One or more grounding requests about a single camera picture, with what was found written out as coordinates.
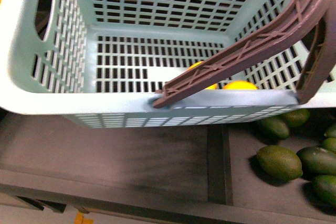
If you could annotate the yellow mango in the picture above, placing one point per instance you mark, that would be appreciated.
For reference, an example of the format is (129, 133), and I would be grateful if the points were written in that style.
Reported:
(213, 86)

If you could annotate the yellow lemon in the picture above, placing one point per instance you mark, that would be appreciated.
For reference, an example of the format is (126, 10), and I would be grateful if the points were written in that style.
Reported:
(240, 85)

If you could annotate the light blue plastic basket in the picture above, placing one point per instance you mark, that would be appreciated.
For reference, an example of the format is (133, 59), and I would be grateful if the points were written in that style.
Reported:
(102, 63)

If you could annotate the brown basket handle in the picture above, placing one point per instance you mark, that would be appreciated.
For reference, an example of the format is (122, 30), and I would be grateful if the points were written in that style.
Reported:
(290, 26)

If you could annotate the black display shelf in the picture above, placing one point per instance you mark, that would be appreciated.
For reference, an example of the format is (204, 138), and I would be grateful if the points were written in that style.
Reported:
(191, 174)

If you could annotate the green avocado large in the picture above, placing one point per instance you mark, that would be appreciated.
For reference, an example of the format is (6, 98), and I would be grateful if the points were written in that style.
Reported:
(279, 162)

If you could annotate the dark green avocado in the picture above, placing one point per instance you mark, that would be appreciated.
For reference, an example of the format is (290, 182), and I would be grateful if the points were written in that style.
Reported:
(317, 160)

